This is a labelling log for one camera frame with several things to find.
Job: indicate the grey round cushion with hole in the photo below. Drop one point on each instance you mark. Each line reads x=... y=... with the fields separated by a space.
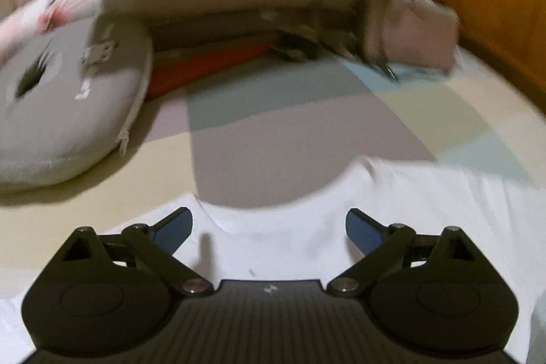
x=72 y=112

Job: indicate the white printed t-shirt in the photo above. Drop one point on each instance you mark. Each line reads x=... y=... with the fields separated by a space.
x=426 y=197

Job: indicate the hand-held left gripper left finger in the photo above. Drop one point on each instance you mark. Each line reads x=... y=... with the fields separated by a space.
x=172 y=229

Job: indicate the orange cloth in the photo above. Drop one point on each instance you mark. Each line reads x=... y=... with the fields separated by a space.
x=204 y=65

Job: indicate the pink handbag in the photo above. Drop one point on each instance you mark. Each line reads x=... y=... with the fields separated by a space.
x=409 y=35

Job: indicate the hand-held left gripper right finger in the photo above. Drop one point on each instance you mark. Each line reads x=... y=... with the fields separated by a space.
x=362 y=232

